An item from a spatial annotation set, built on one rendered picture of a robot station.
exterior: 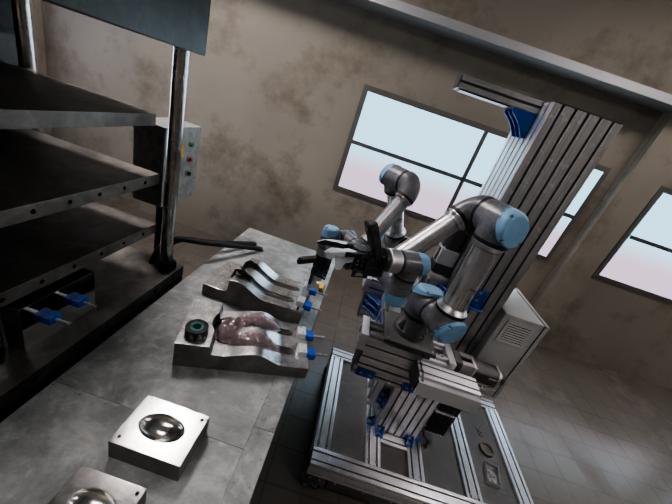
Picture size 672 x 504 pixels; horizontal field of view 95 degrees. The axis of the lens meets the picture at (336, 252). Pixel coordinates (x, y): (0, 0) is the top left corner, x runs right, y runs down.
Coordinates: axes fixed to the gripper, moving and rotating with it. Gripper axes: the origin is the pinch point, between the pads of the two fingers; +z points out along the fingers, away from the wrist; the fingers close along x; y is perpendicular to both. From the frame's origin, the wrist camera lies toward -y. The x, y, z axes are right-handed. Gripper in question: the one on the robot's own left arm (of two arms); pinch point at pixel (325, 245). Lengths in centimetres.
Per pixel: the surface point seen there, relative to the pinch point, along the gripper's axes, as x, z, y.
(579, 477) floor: -2, -236, 148
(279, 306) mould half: 52, -6, 51
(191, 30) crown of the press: 72, 43, -52
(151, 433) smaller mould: -2, 37, 62
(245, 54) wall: 273, 14, -87
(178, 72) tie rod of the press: 77, 47, -37
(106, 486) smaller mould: -15, 45, 62
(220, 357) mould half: 23, 20, 56
